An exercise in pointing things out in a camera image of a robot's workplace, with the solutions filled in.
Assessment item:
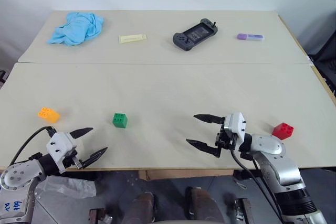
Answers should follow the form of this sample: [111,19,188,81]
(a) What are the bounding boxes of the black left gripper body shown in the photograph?
[62,149,86,170]

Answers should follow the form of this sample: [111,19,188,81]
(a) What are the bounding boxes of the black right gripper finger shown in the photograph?
[193,114,226,125]
[185,138,223,158]

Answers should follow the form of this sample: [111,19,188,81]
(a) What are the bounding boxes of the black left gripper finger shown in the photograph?
[80,146,109,169]
[69,127,94,140]

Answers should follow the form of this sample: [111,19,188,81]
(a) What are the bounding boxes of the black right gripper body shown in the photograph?
[215,122,237,157]

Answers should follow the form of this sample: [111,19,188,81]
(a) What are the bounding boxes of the clear crumpled plastic bag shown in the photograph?
[36,175,97,200]

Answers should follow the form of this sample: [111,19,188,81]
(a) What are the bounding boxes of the orange toy brick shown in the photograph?
[37,106,61,124]

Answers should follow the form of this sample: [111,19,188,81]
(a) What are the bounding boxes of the green toy brick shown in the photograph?
[112,112,129,129]

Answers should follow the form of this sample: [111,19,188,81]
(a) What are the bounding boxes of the red toy brick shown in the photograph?
[271,122,295,141]

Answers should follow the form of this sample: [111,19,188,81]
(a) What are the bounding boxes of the dark rounded brown shape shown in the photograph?
[185,186,226,224]
[122,191,156,224]

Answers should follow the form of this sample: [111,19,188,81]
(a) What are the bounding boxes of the black handheld game controller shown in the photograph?
[172,18,219,51]

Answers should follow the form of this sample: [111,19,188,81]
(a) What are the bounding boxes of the purple and white tube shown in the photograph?
[237,33,265,42]

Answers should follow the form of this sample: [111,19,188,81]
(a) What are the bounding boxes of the crumpled light blue cloth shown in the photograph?
[46,12,105,47]

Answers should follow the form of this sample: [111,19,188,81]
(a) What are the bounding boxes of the pale yellow flat packet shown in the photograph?
[118,34,148,44]

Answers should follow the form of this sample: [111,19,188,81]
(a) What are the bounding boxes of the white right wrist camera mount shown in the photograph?
[224,112,246,147]

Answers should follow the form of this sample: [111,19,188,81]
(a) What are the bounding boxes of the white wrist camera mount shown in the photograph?
[224,112,246,147]
[46,132,77,174]

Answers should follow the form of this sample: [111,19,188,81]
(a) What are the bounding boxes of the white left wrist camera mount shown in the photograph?
[46,132,77,174]

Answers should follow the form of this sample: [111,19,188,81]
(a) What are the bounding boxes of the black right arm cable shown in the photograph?
[230,147,286,224]

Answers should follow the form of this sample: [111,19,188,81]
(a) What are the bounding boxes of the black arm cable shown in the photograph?
[9,126,57,168]
[230,147,286,224]

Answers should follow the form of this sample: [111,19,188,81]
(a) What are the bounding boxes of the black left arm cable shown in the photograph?
[9,126,57,168]

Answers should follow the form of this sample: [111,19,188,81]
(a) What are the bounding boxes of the black frame beside table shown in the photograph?
[306,28,336,96]

